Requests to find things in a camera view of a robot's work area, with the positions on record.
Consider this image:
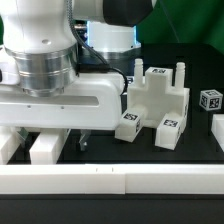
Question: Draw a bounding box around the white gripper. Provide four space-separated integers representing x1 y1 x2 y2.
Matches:
0 58 125 153

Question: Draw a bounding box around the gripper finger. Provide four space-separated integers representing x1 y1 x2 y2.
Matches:
17 127 29 147

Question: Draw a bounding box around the white chair back frame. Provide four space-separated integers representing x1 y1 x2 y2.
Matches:
0 126 70 165

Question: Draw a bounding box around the white chair seat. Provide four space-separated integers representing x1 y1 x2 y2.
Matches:
127 59 190 128

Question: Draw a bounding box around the white front fence bar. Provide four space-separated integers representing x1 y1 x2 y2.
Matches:
0 164 224 194

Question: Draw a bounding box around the marker cube right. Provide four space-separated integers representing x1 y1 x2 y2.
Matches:
199 89 223 111

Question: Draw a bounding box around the white part at right edge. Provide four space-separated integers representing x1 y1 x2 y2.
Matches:
211 114 224 152

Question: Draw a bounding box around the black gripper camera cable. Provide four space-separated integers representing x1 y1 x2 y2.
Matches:
64 0 129 96

